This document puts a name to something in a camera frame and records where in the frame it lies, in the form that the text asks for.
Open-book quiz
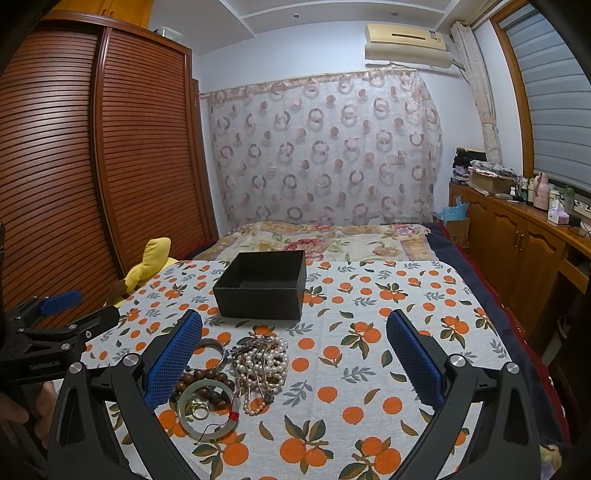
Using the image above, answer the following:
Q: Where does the person's left hand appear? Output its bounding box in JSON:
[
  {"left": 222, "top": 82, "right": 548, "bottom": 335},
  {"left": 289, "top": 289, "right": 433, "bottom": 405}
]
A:
[{"left": 1, "top": 381, "right": 57, "bottom": 450}]

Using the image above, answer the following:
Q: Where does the wooden sideboard cabinet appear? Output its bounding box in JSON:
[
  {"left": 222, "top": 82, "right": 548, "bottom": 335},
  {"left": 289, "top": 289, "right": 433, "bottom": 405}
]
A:
[{"left": 449, "top": 184, "right": 590, "bottom": 354}]

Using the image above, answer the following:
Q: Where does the silver metal bangle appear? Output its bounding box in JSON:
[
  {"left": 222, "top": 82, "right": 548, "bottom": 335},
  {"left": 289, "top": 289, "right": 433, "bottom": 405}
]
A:
[{"left": 193, "top": 338, "right": 224, "bottom": 370}]

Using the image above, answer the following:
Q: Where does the stack of folded clothes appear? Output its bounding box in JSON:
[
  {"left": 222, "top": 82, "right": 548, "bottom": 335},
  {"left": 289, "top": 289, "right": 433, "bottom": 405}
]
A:
[{"left": 451, "top": 147, "right": 487, "bottom": 185}]

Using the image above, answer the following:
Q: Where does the beige wall air conditioner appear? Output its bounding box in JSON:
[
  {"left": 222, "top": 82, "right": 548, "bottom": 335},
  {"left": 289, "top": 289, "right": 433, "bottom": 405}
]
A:
[{"left": 365, "top": 23, "right": 454, "bottom": 69}]

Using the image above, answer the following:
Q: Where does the tied beige window curtain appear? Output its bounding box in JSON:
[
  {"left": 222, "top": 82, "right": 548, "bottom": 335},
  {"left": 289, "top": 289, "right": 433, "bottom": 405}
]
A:
[{"left": 451, "top": 21, "right": 502, "bottom": 165}]

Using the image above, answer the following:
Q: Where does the circle pattern sheer curtain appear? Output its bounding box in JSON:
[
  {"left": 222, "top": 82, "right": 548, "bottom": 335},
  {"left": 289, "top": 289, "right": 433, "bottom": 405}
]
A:
[{"left": 206, "top": 67, "right": 443, "bottom": 227}]

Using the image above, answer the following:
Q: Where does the yellow plush toy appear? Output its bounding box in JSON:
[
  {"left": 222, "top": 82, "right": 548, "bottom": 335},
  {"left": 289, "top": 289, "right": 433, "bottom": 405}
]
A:
[{"left": 105, "top": 237, "right": 177, "bottom": 306}]

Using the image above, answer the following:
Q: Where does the brown wooden bead bracelet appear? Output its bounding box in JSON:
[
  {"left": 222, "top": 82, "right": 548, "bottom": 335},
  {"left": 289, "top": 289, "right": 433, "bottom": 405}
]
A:
[{"left": 170, "top": 367, "right": 236, "bottom": 413}]

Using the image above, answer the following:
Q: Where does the orange print table cloth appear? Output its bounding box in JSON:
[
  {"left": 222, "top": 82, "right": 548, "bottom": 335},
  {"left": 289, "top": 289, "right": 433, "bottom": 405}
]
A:
[{"left": 83, "top": 261, "right": 510, "bottom": 479}]

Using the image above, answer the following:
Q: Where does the brown louvered wardrobe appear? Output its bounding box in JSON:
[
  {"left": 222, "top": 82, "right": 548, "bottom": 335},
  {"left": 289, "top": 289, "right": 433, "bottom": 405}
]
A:
[{"left": 1, "top": 6, "right": 218, "bottom": 329}]

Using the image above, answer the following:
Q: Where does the pale green jade bangle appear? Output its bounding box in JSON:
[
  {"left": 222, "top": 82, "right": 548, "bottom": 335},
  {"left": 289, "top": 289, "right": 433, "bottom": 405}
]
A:
[{"left": 177, "top": 378, "right": 240, "bottom": 442}]

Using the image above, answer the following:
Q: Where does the white pearl necklace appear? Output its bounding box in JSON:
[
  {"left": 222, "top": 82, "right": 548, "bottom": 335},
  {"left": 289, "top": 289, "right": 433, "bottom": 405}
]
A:
[{"left": 230, "top": 335, "right": 291, "bottom": 416}]

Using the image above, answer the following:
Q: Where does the pink tissue box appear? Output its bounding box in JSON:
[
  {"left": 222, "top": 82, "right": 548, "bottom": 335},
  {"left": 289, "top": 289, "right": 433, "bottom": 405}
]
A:
[{"left": 547, "top": 198, "right": 570, "bottom": 225}]

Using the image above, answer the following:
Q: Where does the grey window blind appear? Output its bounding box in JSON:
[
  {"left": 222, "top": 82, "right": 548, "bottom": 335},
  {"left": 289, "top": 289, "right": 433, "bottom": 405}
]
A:
[{"left": 492, "top": 1, "right": 590, "bottom": 193}]

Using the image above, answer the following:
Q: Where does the black jewelry box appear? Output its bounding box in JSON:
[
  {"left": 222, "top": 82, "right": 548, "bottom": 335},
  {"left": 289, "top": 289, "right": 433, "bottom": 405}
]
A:
[{"left": 213, "top": 250, "right": 307, "bottom": 321}]

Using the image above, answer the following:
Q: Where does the pink thermos bottle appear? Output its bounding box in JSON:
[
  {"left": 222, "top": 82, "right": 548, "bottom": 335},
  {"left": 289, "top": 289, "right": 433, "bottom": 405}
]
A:
[{"left": 533, "top": 173, "right": 550, "bottom": 211}]

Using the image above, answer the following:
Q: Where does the floral bed quilt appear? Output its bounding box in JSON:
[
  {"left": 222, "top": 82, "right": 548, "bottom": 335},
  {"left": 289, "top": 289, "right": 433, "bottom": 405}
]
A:
[{"left": 197, "top": 221, "right": 436, "bottom": 262}]

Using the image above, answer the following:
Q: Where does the blue gift bag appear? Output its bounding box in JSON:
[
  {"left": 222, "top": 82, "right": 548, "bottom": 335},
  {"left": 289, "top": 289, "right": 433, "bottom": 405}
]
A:
[{"left": 436, "top": 196, "right": 469, "bottom": 224}]

